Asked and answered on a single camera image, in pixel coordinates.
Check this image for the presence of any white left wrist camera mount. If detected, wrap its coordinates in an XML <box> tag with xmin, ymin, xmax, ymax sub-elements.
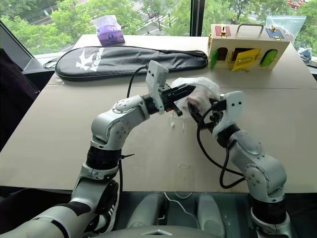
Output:
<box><xmin>145</xmin><ymin>60</ymin><xmax>169</xmax><ymax>116</ymax></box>

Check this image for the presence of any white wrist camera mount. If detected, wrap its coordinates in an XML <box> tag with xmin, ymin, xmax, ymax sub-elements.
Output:
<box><xmin>145</xmin><ymin>60</ymin><xmax>169</xmax><ymax>116</ymax></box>
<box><xmin>212</xmin><ymin>90</ymin><xmax>245</xmax><ymax>136</ymax></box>

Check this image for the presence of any black racket cover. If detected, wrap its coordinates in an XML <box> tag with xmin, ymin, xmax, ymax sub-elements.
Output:
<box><xmin>54</xmin><ymin>45</ymin><xmax>209</xmax><ymax>82</ymax></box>

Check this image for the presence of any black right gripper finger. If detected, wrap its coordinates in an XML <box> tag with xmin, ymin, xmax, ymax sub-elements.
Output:
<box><xmin>187</xmin><ymin>102</ymin><xmax>204</xmax><ymax>124</ymax></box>

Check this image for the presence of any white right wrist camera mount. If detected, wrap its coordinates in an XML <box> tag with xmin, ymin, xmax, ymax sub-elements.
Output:
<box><xmin>212</xmin><ymin>90</ymin><xmax>245</xmax><ymax>136</ymax></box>

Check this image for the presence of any clear zip plastic bag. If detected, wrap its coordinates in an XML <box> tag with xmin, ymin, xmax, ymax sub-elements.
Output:
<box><xmin>265</xmin><ymin>15</ymin><xmax>307</xmax><ymax>41</ymax></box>

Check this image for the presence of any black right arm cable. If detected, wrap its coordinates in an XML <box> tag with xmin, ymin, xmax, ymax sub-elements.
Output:
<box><xmin>196</xmin><ymin>109</ymin><xmax>246</xmax><ymax>189</ymax></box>

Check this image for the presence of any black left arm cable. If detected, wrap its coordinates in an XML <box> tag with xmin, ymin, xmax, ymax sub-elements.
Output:
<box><xmin>118</xmin><ymin>64</ymin><xmax>150</xmax><ymax>199</ymax></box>

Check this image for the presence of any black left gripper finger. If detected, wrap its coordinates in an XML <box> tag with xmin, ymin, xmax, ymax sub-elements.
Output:
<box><xmin>173</xmin><ymin>84</ymin><xmax>197</xmax><ymax>101</ymax></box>
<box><xmin>171</xmin><ymin>102</ymin><xmax>184</xmax><ymax>117</ymax></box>

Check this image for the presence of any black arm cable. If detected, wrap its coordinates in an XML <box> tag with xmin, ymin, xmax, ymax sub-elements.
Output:
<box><xmin>118</xmin><ymin>64</ymin><xmax>150</xmax><ymax>199</ymax></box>
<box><xmin>196</xmin><ymin>109</ymin><xmax>246</xmax><ymax>189</ymax></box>

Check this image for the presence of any purple tissue pack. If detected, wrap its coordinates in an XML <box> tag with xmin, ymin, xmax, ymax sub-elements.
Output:
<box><xmin>92</xmin><ymin>15</ymin><xmax>125</xmax><ymax>46</ymax></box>

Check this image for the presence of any dark chair back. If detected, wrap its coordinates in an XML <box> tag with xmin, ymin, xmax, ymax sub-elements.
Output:
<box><xmin>0</xmin><ymin>48</ymin><xmax>41</xmax><ymax>151</ymax></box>

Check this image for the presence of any thin white cable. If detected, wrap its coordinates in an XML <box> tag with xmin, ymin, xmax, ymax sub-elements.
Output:
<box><xmin>164</xmin><ymin>191</ymin><xmax>199</xmax><ymax>225</ymax></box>

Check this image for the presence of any dark window frame post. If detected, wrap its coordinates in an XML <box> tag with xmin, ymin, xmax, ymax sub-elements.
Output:
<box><xmin>190</xmin><ymin>0</ymin><xmax>205</xmax><ymax>37</ymax></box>

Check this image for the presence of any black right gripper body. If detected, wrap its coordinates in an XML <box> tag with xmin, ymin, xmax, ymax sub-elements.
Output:
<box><xmin>198</xmin><ymin>98</ymin><xmax>227</xmax><ymax>133</ymax></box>

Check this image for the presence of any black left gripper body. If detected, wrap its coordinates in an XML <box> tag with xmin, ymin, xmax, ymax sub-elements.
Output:
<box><xmin>159</xmin><ymin>83</ymin><xmax>178</xmax><ymax>113</ymax></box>

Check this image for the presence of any translucent white drawstring bag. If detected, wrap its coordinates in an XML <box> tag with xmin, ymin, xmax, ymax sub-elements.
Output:
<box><xmin>171</xmin><ymin>76</ymin><xmax>221</xmax><ymax>115</ymax></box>

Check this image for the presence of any grey robot torso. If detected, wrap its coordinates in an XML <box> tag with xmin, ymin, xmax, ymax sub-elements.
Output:
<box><xmin>98</xmin><ymin>227</ymin><xmax>260</xmax><ymax>238</ymax></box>

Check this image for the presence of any wooden lock box toy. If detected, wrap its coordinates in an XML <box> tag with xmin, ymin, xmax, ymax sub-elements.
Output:
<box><xmin>207</xmin><ymin>23</ymin><xmax>291</xmax><ymax>73</ymax></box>

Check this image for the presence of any grey rounded robot leg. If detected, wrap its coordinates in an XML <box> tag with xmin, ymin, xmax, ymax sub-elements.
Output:
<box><xmin>126</xmin><ymin>194</ymin><xmax>169</xmax><ymax>231</ymax></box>
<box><xmin>197</xmin><ymin>194</ymin><xmax>226</xmax><ymax>238</ymax></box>

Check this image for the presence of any thin black cord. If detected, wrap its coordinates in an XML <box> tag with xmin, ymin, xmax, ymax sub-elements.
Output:
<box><xmin>43</xmin><ymin>56</ymin><xmax>63</xmax><ymax>69</ymax></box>

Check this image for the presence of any pink towel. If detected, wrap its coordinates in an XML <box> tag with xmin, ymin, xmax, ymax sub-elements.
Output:
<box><xmin>185</xmin><ymin>86</ymin><xmax>214</xmax><ymax>112</ymax></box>

